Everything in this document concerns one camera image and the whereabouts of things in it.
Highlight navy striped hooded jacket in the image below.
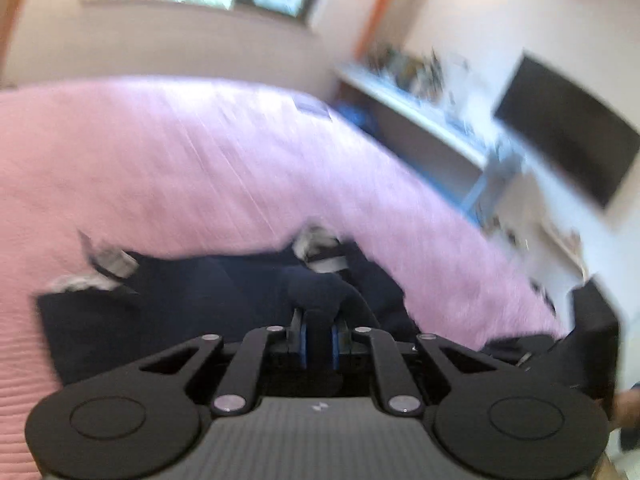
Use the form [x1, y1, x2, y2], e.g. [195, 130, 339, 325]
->
[35, 224, 419, 385]

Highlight black wall television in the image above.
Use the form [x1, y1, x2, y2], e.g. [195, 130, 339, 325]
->
[494, 54, 639, 208]

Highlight beige orange curtain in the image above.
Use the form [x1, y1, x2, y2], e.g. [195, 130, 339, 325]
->
[0, 0, 42, 86]
[354, 0, 390, 58]

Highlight right beige orange curtain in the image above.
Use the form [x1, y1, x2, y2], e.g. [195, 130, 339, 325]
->
[354, 0, 390, 58]

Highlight left beige orange curtain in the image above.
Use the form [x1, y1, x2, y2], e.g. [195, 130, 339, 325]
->
[0, 0, 42, 86]

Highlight light blue console shelf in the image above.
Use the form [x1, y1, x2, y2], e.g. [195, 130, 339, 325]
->
[335, 63, 523, 228]

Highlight blue plastic stool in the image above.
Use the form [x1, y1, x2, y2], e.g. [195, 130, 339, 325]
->
[335, 101, 380, 136]

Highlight pink quilted bedspread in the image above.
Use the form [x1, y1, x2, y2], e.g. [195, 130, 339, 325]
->
[1, 77, 563, 479]

